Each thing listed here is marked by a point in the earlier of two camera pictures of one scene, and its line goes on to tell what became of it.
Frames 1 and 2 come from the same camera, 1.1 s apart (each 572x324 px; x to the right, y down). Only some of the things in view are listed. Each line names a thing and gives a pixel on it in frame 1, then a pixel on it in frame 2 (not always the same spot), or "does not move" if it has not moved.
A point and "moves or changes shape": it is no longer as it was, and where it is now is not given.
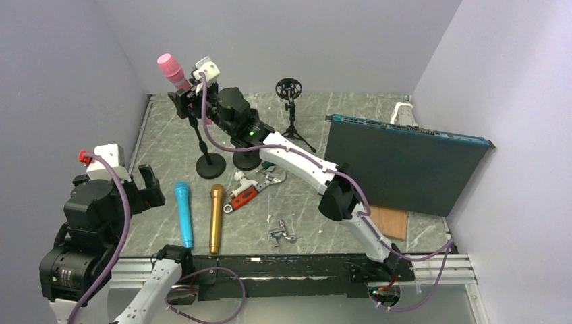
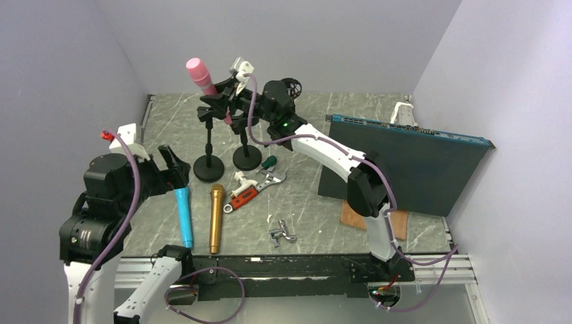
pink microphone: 173,72 moves or changes shape
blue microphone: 181,188 does not move
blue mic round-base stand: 247,160 does not move
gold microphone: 217,191 does not move
